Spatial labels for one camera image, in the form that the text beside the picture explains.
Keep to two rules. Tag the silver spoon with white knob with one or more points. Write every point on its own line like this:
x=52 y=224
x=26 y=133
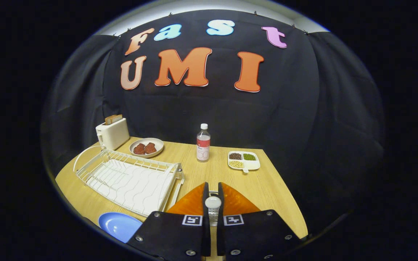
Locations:
x=213 y=202

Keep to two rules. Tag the pile of brown beans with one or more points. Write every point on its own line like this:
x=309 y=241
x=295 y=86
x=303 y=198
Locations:
x=235 y=156

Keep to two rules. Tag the blue plate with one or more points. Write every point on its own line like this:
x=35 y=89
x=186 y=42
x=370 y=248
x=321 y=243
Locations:
x=118 y=224

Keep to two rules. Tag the clear water bottle red label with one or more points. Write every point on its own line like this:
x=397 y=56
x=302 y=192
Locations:
x=203 y=148

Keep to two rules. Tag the pile of yellow beans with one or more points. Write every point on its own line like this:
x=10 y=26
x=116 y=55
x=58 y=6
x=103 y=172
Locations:
x=236 y=164

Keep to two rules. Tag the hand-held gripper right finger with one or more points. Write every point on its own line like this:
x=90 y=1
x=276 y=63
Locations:
x=256 y=235

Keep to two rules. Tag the brown meat piece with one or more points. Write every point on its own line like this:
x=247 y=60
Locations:
x=139 y=149
x=150 y=148

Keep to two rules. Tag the pile of green beans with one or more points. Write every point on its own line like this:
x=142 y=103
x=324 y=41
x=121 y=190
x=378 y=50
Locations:
x=249 y=157

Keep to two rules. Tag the beige round plate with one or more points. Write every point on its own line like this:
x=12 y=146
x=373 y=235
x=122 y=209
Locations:
x=158 y=143

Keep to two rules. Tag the white divided dish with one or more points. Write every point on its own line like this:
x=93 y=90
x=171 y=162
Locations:
x=252 y=165

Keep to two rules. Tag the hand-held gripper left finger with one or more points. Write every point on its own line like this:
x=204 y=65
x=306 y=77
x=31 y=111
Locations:
x=169 y=233

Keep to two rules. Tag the toast slice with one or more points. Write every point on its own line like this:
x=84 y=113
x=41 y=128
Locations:
x=113 y=119

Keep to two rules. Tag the white toaster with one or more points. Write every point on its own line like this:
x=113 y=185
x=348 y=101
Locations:
x=114 y=134

